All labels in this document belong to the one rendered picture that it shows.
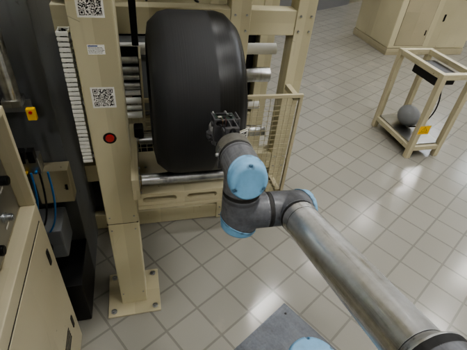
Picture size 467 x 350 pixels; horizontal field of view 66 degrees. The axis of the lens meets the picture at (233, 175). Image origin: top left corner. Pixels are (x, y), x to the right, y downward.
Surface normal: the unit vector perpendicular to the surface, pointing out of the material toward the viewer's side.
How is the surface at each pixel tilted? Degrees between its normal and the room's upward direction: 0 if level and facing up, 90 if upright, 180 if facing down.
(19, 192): 90
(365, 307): 64
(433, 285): 0
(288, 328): 0
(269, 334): 0
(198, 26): 19
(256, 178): 78
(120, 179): 90
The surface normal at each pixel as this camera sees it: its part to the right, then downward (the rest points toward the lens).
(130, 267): 0.23, 0.62
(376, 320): -0.86, -0.37
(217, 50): 0.21, -0.24
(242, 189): 0.25, 0.44
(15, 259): 0.08, -0.78
